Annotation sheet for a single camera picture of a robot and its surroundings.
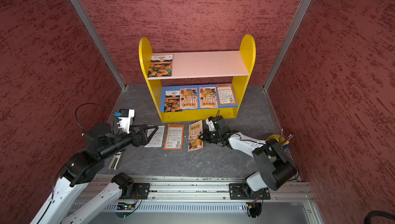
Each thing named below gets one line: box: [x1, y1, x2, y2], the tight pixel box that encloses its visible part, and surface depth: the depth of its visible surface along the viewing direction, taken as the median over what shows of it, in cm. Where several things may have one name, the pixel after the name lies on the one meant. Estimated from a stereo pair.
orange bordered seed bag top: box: [163, 123, 185, 150], surface depth 94 cm
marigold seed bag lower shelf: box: [164, 90, 183, 113], surface depth 94 cm
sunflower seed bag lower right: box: [199, 86, 219, 109], surface depth 97 cm
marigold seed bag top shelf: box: [147, 53, 173, 78], surface depth 75 cm
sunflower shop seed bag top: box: [187, 119, 204, 153], surface depth 91 cm
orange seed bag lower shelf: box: [216, 84, 238, 106], surface depth 99 cm
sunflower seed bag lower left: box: [180, 87, 199, 110], surface depth 96 cm
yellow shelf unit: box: [138, 34, 257, 123], surface depth 81 cm
